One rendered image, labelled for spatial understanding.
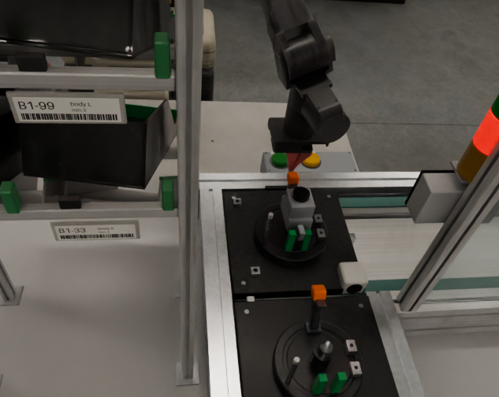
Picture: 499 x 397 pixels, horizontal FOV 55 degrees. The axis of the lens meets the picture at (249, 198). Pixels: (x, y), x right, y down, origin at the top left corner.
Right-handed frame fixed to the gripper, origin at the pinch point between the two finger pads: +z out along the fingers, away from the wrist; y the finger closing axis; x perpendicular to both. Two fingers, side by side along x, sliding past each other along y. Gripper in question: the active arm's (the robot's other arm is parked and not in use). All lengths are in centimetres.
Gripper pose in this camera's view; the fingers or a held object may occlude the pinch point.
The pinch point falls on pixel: (290, 165)
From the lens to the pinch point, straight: 92.0
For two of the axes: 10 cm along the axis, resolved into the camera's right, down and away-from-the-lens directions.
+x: -1.1, -7.5, 6.5
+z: -0.9, 6.6, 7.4
